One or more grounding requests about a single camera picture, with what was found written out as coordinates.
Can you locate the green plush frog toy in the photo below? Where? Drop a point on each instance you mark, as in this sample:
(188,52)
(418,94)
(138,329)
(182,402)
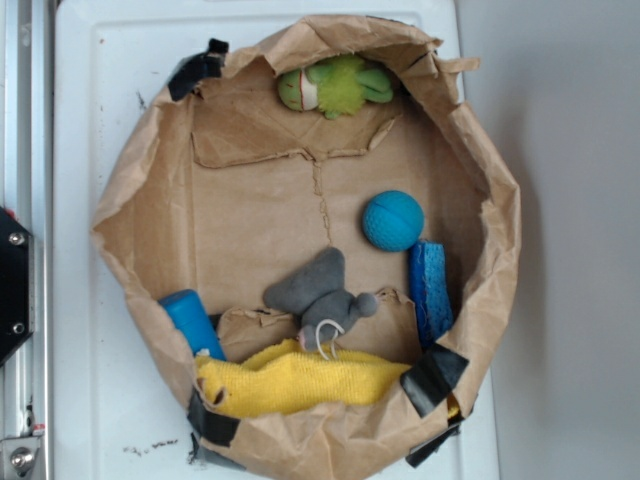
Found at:
(336,86)

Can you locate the brown paper bag bin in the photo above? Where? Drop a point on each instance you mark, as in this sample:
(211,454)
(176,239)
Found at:
(227,190)

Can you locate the grey plush mouse toy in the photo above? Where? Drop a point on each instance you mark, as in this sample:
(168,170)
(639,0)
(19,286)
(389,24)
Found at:
(315,294)

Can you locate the blue dimpled ball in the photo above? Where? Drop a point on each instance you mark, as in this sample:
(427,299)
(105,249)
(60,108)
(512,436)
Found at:
(393,221)

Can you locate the blue sponge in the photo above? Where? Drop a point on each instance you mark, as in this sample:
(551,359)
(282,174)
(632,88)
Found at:
(428,291)

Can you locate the yellow knitted cloth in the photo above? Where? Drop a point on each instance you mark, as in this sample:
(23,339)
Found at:
(284,379)

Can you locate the blue plastic cylinder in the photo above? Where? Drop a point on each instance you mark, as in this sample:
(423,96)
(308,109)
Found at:
(188,314)

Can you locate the white plastic tray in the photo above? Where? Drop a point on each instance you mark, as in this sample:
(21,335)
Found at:
(112,416)

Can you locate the black mounting plate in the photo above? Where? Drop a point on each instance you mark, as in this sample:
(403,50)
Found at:
(16,285)

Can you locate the aluminium frame rail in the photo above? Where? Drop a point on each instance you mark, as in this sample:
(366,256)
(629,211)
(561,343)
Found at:
(27,61)

